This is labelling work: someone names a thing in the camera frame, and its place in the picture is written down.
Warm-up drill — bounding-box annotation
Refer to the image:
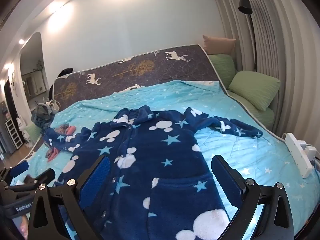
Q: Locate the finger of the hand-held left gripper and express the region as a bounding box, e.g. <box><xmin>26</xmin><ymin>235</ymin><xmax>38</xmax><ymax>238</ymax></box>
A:
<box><xmin>0</xmin><ymin>160</ymin><xmax>29</xmax><ymax>183</ymax></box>
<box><xmin>9</xmin><ymin>168</ymin><xmax>56</xmax><ymax>193</ymax></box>

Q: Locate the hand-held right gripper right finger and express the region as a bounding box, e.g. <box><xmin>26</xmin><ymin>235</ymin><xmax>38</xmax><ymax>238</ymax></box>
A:
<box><xmin>211</xmin><ymin>155</ymin><xmax>295</xmax><ymax>240</ymax></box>

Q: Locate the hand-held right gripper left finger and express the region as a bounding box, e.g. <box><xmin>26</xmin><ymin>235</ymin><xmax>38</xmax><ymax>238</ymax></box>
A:
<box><xmin>27</xmin><ymin>155</ymin><xmax>111</xmax><ymax>240</ymax></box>

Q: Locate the navy star print fleece robe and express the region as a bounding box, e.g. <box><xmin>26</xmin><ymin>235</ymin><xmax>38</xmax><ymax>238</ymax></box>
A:
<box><xmin>44</xmin><ymin>106</ymin><xmax>264</xmax><ymax>240</ymax></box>

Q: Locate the pile of grey blue clothes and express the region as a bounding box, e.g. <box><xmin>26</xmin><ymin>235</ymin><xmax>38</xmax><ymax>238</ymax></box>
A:
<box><xmin>31</xmin><ymin>99</ymin><xmax>61</xmax><ymax>128</ymax></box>

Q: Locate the red patterned small garment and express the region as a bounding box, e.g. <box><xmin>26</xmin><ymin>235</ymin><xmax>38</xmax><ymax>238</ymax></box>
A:
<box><xmin>45</xmin><ymin>147</ymin><xmax>60</xmax><ymax>161</ymax></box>

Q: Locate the turquoise star print blanket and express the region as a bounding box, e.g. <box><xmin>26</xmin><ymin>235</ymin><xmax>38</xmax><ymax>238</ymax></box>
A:
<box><xmin>15</xmin><ymin>80</ymin><xmax>320</xmax><ymax>240</ymax></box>

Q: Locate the white rack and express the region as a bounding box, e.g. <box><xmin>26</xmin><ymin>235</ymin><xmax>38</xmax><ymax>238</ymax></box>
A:
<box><xmin>5</xmin><ymin>119</ymin><xmax>22</xmax><ymax>153</ymax></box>

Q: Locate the green cushion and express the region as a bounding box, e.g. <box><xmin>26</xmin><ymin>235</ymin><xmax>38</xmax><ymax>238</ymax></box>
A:
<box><xmin>25</xmin><ymin>124</ymin><xmax>42</xmax><ymax>146</ymax></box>

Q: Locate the white rabbit figure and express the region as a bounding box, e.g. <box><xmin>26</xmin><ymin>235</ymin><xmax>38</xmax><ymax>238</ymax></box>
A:
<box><xmin>16</xmin><ymin>116</ymin><xmax>29</xmax><ymax>146</ymax></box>

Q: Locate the pink floral small garment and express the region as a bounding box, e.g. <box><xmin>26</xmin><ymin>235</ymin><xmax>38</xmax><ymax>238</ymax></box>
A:
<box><xmin>54</xmin><ymin>124</ymin><xmax>75</xmax><ymax>136</ymax></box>

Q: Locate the white power strip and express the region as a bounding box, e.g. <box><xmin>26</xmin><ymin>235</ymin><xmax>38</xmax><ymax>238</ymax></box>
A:
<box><xmin>285</xmin><ymin>132</ymin><xmax>313</xmax><ymax>179</ymax></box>

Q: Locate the white charger plug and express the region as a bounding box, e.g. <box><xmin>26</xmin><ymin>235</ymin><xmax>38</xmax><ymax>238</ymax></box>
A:
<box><xmin>299</xmin><ymin>141</ymin><xmax>318</xmax><ymax>161</ymax></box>

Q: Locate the green pillow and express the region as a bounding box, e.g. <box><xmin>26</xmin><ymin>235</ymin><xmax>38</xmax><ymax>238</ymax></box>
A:
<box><xmin>228</xmin><ymin>70</ymin><xmax>281</xmax><ymax>112</ymax></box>
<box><xmin>207</xmin><ymin>54</ymin><xmax>235</xmax><ymax>88</ymax></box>

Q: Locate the purple deer print mattress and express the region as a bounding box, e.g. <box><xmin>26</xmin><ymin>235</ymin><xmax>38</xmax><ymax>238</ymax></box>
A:
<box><xmin>52</xmin><ymin>44</ymin><xmax>227</xmax><ymax>110</ymax></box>

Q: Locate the beige curtain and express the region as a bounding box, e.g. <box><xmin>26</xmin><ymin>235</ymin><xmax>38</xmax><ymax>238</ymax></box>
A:
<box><xmin>210</xmin><ymin>0</ymin><xmax>320</xmax><ymax>155</ymax></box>

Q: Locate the black floor lamp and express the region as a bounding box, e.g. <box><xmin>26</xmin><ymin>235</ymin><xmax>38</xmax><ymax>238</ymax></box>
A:
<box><xmin>238</xmin><ymin>0</ymin><xmax>258</xmax><ymax>72</ymax></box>

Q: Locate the arched wall mirror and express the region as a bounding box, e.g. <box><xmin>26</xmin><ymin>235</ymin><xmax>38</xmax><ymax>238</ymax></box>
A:
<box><xmin>19</xmin><ymin>32</ymin><xmax>48</xmax><ymax>98</ymax></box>

